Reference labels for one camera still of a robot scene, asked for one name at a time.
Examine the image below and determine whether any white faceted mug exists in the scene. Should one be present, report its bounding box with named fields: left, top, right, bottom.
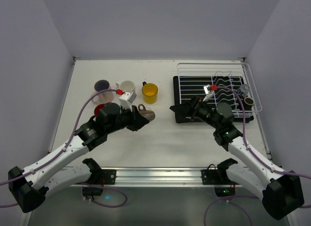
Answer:
left=116, top=80, right=136, bottom=94

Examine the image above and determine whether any white wire dish rack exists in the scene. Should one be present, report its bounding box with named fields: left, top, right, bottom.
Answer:
left=173, top=61, right=262, bottom=120

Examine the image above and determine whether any purple cable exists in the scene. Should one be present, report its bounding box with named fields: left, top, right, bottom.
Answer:
left=0, top=88, right=123, bottom=209
left=203, top=84, right=311, bottom=226

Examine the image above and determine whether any dark brown cup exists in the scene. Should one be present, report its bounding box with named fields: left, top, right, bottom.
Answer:
left=138, top=104, right=156, bottom=122

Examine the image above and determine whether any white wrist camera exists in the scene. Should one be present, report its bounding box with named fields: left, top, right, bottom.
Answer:
left=203, top=85, right=214, bottom=102
left=119, top=92, right=137, bottom=110

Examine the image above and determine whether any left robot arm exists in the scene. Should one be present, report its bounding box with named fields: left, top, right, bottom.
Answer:
left=8, top=103, right=155, bottom=213

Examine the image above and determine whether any yellow mug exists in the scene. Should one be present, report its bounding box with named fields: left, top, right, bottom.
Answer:
left=141, top=82, right=158, bottom=104

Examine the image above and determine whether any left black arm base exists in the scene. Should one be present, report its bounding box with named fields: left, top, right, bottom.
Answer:
left=82, top=169, right=117, bottom=198

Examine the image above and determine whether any pale pink mug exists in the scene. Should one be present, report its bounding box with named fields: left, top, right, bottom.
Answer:
left=92, top=80, right=114, bottom=104

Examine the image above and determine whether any black drain tray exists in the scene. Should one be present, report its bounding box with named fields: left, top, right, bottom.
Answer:
left=173, top=76, right=244, bottom=122

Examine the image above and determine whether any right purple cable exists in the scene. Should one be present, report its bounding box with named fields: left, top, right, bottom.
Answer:
left=203, top=84, right=311, bottom=226

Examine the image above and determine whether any red mug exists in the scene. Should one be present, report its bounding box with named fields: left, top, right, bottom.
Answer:
left=94, top=104, right=105, bottom=115

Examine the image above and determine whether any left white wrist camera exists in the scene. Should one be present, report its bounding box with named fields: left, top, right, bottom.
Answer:
left=119, top=92, right=137, bottom=110

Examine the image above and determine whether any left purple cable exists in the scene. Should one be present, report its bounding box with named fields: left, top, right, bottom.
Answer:
left=0, top=88, right=123, bottom=209

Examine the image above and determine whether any aluminium mounting rail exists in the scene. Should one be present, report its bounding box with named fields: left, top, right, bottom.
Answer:
left=60, top=166, right=285, bottom=188

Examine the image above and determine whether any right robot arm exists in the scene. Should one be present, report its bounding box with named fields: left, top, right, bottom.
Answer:
left=170, top=97, right=305, bottom=220

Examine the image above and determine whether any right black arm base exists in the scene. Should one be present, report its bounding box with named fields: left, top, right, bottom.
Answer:
left=201, top=161, right=237, bottom=197

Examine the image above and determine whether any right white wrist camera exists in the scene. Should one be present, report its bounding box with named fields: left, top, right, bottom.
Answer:
left=203, top=85, right=214, bottom=102

